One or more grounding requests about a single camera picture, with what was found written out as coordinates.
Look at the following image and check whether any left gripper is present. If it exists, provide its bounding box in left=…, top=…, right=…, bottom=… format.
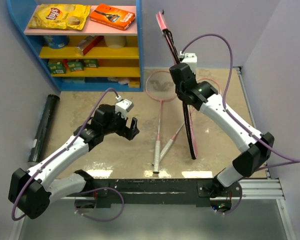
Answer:
left=102, top=108, right=139, bottom=140

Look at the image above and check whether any pink racket cover bag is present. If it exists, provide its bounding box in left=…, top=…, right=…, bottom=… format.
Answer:
left=155, top=10, right=198, bottom=160

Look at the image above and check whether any pink badminton racket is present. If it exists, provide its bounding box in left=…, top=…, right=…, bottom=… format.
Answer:
left=152, top=77, right=222, bottom=166

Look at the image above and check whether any black shuttlecock tube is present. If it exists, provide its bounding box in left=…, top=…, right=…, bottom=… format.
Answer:
left=27, top=94, right=60, bottom=167

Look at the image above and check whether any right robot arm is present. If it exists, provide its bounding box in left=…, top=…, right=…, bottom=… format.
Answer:
left=169, top=63, right=275, bottom=197

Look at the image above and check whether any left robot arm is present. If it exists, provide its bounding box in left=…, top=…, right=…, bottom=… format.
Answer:
left=8, top=99, right=140, bottom=221

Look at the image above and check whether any yellow sponge bottom shelf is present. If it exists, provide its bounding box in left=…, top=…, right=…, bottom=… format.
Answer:
left=128, top=77, right=141, bottom=89

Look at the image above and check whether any crumpled white wrapper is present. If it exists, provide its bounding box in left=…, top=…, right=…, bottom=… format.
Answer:
left=107, top=77, right=130, bottom=85

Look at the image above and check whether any blue shelf unit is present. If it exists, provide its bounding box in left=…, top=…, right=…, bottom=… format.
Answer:
left=7, top=0, right=144, bottom=92

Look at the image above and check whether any green carton right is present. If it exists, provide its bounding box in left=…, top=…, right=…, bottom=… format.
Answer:
left=83, top=58, right=99, bottom=68

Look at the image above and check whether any green carton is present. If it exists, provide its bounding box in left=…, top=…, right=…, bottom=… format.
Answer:
left=47, top=61, right=67, bottom=75
left=66, top=59, right=85, bottom=72
left=83, top=58, right=99, bottom=68

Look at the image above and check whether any green carton middle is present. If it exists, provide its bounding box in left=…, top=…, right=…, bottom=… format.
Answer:
left=66, top=59, right=85, bottom=72

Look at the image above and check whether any cream paper cup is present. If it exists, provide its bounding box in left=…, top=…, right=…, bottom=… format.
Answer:
left=104, top=35, right=127, bottom=49

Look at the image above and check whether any red foil snack box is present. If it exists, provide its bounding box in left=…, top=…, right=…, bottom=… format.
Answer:
left=75, top=35, right=104, bottom=56

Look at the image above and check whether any green carton left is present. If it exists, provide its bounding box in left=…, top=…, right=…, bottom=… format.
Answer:
left=47, top=61, right=67, bottom=75

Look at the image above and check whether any orange razor box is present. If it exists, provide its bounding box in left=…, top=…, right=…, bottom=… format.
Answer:
left=89, top=4, right=136, bottom=31

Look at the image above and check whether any blue snack canister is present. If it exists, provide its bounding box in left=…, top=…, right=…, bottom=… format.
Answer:
left=43, top=35, right=70, bottom=49

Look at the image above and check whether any yellow Lays chips bag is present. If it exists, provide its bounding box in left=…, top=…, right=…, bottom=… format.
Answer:
left=27, top=4, right=91, bottom=31

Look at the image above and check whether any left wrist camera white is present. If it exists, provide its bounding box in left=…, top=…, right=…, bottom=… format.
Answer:
left=114, top=96, right=134, bottom=120

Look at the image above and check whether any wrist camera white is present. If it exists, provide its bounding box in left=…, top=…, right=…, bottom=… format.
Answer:
left=179, top=51, right=198, bottom=74
left=114, top=96, right=134, bottom=120

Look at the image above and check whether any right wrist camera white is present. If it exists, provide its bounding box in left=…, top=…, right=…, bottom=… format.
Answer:
left=179, top=51, right=198, bottom=74

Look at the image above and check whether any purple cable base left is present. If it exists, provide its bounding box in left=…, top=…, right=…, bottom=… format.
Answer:
left=74, top=187, right=125, bottom=223

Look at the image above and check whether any purple cable base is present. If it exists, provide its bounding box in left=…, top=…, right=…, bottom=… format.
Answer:
left=74, top=187, right=125, bottom=223
left=212, top=185, right=243, bottom=216

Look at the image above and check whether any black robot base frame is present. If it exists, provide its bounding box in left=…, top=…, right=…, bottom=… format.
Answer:
left=72, top=178, right=242, bottom=209

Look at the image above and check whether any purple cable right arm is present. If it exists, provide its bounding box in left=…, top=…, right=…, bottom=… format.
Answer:
left=182, top=33, right=300, bottom=173

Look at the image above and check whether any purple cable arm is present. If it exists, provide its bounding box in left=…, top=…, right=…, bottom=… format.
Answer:
left=182, top=33, right=300, bottom=173
left=11, top=87, right=121, bottom=221

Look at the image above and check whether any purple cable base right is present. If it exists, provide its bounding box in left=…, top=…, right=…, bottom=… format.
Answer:
left=212, top=185, right=243, bottom=216

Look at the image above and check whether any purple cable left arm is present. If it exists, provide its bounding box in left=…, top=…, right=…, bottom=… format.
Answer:
left=11, top=87, right=121, bottom=221

